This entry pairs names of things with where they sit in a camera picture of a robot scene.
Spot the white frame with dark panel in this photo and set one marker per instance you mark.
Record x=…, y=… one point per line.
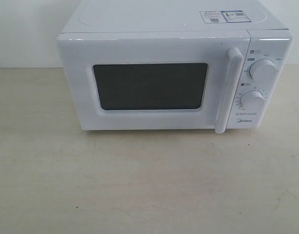
x=153, y=80

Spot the lower white control knob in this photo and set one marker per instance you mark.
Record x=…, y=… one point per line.
x=252, y=100

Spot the upper white control knob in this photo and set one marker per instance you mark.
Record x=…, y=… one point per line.
x=263, y=70

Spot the white control knob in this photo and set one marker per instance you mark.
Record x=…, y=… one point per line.
x=263, y=70
x=252, y=100

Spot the white microwave oven body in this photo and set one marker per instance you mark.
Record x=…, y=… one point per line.
x=269, y=38

